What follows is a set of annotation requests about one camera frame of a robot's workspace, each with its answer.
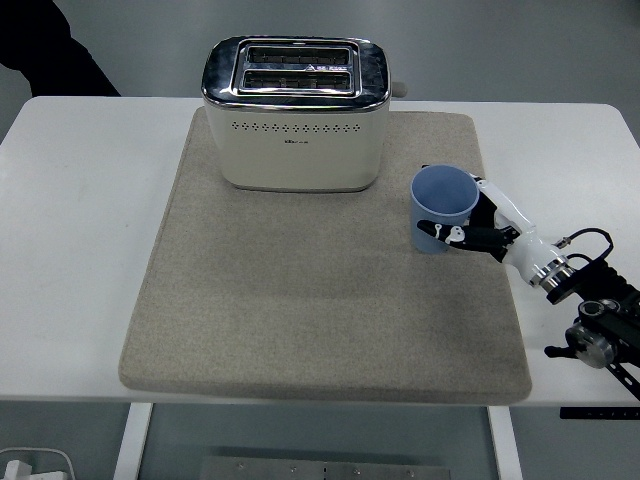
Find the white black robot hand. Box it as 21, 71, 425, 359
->
416, 171, 566, 281

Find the blue plastic cup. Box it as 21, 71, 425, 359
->
410, 164, 480, 255

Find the black table control panel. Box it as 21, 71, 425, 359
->
559, 406, 640, 420

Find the white table leg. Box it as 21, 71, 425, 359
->
110, 402, 154, 480
487, 405, 524, 480

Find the cream and chrome toaster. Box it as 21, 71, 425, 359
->
200, 35, 408, 194

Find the beige felt mat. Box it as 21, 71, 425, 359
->
117, 108, 533, 405

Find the white block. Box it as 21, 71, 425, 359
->
2, 459, 34, 480

